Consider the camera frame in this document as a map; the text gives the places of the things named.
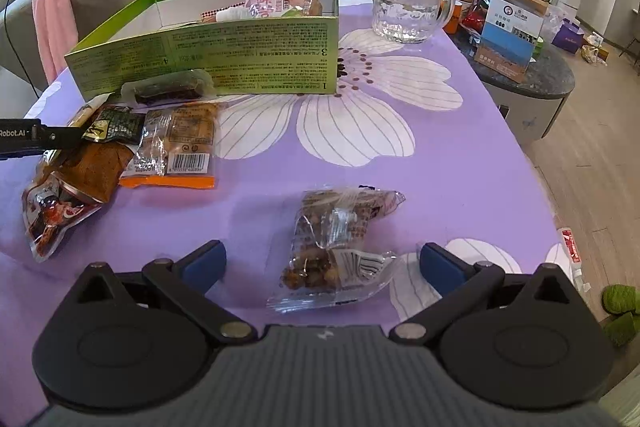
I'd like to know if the dark cake clear packet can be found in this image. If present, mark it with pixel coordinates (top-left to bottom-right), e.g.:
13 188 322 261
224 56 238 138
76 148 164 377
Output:
120 68 217 104

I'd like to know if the green slipper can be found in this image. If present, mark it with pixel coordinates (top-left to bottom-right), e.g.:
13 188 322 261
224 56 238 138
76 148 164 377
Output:
603 311 640 349
601 284 640 318

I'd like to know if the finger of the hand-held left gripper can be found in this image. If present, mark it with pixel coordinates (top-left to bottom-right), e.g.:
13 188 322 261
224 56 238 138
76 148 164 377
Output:
40 123 87 154

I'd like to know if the clear packet of brown nuts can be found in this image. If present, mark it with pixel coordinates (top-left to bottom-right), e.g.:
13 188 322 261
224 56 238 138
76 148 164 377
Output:
266 186 407 314

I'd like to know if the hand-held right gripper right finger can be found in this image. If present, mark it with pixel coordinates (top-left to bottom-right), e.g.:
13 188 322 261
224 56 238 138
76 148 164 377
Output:
389 243 583 348

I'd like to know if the purple floral tablecloth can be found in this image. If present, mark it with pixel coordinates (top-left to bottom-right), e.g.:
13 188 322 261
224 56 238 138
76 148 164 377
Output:
0 0 577 339

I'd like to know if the orange red cup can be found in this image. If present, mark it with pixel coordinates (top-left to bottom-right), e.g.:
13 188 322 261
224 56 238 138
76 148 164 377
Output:
446 0 479 34

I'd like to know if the round dark coffee table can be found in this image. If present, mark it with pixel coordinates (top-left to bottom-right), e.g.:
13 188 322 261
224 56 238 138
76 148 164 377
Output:
449 24 577 144

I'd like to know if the black yellow-label snack packet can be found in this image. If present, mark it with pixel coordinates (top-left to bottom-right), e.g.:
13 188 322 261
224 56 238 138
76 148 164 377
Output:
81 104 147 146

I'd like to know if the brown red snack packet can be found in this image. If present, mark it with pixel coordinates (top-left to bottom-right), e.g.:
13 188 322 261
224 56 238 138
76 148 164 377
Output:
21 107 137 264

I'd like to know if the green cardboard box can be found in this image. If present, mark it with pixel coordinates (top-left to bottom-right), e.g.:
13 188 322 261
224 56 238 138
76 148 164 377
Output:
64 0 342 100

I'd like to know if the purple paper bag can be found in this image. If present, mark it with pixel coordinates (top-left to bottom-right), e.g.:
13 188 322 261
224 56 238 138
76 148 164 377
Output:
551 17 584 54

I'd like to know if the black cable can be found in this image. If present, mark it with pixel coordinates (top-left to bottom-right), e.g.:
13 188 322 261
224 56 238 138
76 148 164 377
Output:
0 0 42 98

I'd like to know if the red checked snack packet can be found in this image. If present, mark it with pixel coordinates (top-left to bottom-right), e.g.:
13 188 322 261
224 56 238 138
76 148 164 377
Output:
201 7 251 24

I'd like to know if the red white tube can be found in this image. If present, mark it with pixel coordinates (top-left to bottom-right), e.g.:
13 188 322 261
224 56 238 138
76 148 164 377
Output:
556 226 587 280

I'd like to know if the pink snack packet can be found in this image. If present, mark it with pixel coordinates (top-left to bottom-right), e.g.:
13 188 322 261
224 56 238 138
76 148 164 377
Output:
242 0 287 20

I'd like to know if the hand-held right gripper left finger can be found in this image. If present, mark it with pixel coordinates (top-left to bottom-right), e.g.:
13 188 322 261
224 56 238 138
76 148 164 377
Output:
62 239 256 348

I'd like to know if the blue white carton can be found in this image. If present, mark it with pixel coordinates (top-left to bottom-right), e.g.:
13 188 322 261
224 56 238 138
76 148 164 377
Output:
471 0 551 84

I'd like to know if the orange snack packet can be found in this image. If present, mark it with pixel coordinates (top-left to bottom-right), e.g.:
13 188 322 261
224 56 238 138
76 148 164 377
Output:
119 102 222 190

